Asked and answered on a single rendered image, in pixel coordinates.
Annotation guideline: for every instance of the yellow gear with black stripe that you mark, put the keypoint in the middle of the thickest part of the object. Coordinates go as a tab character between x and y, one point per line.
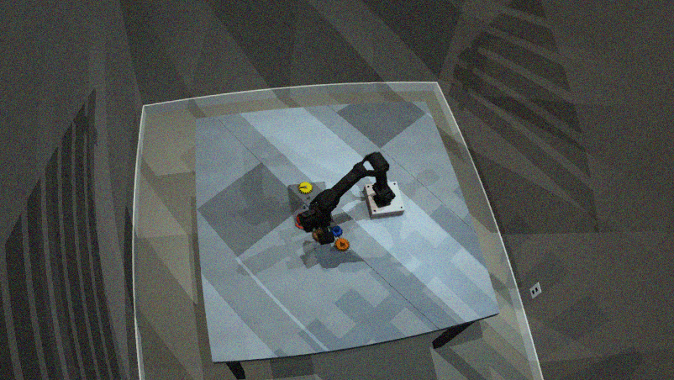
304	189

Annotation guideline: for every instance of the dark blue gear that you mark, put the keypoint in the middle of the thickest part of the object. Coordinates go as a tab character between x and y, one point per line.
337	231

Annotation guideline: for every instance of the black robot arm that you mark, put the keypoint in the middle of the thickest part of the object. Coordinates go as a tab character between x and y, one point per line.
329	198

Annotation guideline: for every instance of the orange gear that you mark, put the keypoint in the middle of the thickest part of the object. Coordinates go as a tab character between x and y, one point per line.
342	244

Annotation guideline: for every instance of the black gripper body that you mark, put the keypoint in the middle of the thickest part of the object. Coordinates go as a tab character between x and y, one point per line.
326	237

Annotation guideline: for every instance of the brown gear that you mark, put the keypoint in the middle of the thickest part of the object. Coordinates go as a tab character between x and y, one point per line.
316	233

